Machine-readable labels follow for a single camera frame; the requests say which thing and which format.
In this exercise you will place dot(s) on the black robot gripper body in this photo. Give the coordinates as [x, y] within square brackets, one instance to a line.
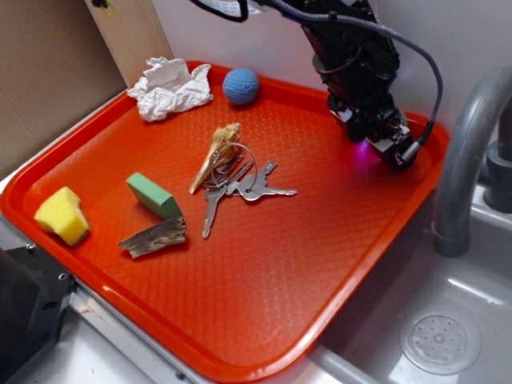
[357, 65]

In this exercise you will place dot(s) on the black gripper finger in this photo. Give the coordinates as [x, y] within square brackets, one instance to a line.
[390, 140]
[353, 122]

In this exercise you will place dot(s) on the green dimpled ball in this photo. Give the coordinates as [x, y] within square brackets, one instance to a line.
[405, 117]

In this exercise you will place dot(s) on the blue dimpled ball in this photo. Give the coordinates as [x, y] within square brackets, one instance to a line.
[241, 86]

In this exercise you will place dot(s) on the grey curved faucet spout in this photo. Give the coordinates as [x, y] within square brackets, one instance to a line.
[475, 130]

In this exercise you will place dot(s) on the tan spiral seashell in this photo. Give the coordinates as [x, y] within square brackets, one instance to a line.
[222, 150]

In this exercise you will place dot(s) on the orange plastic tray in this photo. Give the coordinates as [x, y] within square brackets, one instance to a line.
[252, 298]

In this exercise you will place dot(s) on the grey plastic sink basin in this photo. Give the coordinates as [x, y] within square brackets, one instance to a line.
[361, 345]

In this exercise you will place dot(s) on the crumpled white paper towel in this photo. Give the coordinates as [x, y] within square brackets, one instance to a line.
[169, 87]

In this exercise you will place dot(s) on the grey sink drain strainer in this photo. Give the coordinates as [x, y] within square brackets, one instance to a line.
[440, 340]

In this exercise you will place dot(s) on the brown wood bark piece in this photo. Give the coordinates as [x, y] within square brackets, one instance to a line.
[171, 232]

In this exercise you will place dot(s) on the green rectangular eraser block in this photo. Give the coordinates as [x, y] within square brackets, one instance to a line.
[153, 197]

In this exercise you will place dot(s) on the light wooden board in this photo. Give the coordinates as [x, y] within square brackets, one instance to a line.
[133, 34]

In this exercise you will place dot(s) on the brown cardboard panel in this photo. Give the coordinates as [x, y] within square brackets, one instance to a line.
[55, 70]

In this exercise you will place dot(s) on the yellow sponge piece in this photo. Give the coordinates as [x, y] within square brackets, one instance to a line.
[61, 214]

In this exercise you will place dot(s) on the dark grey faucet handle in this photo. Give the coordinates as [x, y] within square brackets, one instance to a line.
[498, 161]

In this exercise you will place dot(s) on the silver key bunch on ring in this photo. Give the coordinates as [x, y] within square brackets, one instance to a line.
[248, 182]

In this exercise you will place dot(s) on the black metal mount block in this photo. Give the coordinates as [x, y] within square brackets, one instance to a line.
[35, 292]

